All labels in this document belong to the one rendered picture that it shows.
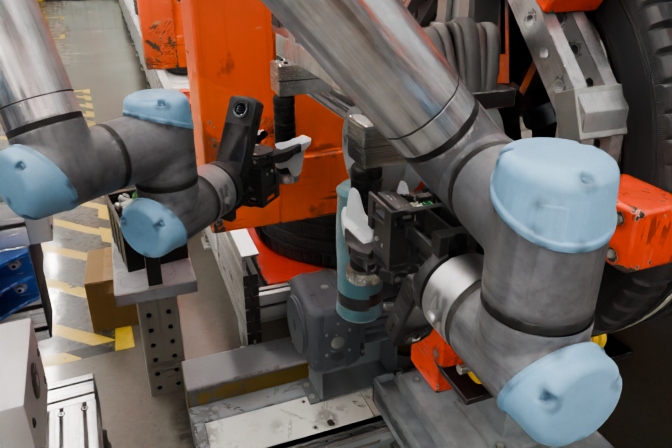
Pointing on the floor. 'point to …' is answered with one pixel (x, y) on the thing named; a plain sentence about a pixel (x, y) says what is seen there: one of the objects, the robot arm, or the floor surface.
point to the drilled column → (162, 344)
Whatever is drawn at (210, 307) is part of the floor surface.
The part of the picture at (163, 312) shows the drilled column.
